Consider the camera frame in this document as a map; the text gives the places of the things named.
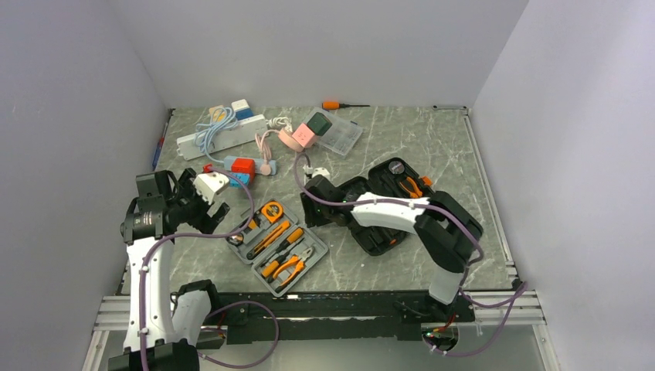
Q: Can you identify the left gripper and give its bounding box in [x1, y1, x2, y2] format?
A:
[166, 169, 229, 237]

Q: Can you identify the light blue power strip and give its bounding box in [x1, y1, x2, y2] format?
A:
[223, 156, 277, 176]

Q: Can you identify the red cube adapter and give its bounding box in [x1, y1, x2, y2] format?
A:
[230, 158, 256, 178]

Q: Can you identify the grey tool case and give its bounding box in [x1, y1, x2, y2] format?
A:
[226, 199, 329, 298]

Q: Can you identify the pink cube socket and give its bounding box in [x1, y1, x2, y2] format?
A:
[291, 123, 319, 151]

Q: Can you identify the white power strip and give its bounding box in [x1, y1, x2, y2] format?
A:
[176, 114, 268, 161]

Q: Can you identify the pink cable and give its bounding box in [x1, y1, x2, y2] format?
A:
[254, 128, 293, 175]

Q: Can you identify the clear plastic organizer box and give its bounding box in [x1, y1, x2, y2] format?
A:
[303, 107, 364, 156]

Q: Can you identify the dark green cube adapter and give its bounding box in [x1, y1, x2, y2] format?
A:
[306, 112, 332, 136]

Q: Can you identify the black tool case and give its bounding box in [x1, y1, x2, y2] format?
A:
[342, 157, 436, 257]

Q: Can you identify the white and blue cube adapter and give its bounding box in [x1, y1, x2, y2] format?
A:
[231, 99, 253, 121]

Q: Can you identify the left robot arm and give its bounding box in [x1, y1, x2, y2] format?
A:
[107, 168, 229, 370]

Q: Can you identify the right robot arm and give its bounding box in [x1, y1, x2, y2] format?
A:
[300, 175, 484, 321]

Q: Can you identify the blue red pen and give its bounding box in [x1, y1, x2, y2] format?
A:
[151, 123, 168, 171]

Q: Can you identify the orange cube adapter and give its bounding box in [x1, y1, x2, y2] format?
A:
[208, 105, 228, 122]

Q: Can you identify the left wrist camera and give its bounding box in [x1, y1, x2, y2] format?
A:
[192, 172, 229, 206]

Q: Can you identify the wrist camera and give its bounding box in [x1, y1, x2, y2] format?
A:
[304, 165, 331, 181]
[192, 172, 229, 206]

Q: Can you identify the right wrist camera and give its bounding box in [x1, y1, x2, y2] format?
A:
[304, 165, 331, 181]

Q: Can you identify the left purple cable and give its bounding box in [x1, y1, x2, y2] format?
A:
[137, 166, 280, 371]

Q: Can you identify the purple cable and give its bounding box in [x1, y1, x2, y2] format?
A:
[137, 166, 280, 371]
[292, 152, 527, 359]

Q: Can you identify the orange handled screwdriver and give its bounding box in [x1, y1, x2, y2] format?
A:
[321, 101, 369, 111]

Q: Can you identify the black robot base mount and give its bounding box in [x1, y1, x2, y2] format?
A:
[202, 290, 475, 345]

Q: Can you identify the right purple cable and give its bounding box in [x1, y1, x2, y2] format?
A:
[292, 152, 527, 359]

